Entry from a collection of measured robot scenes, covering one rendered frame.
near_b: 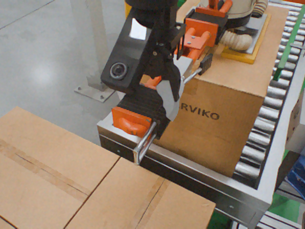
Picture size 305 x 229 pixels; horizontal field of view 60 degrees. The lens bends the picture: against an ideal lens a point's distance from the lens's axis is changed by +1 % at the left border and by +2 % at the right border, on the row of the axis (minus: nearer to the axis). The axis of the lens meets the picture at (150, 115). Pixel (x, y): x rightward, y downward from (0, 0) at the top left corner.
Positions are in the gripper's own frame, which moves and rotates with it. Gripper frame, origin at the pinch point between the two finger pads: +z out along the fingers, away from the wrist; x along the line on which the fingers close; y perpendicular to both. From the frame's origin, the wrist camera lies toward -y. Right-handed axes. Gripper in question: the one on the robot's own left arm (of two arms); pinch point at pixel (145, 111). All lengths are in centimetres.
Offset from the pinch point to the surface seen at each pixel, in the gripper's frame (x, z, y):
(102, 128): 33, 47, 27
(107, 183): 21, 54, 9
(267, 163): -30, 48, 39
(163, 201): -1, 53, 11
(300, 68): -36, 48, 108
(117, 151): 28, 59, 26
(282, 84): -30, 54, 98
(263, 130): -27, 55, 62
